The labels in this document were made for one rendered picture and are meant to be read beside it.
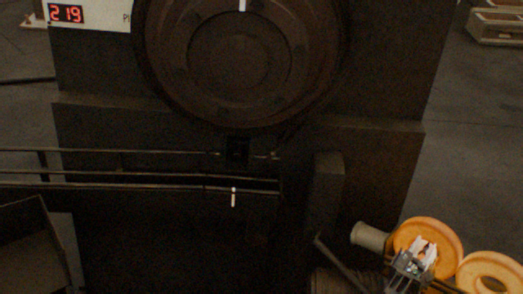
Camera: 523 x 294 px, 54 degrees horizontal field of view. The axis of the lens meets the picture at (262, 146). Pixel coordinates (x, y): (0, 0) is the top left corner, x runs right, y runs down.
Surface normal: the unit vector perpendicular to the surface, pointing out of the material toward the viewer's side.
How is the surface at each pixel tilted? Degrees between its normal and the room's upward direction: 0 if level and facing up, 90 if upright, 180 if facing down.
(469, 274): 90
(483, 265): 90
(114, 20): 90
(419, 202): 0
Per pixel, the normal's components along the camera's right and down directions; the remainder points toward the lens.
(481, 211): 0.07, -0.81
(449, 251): -0.60, 0.40
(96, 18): -0.04, 0.57
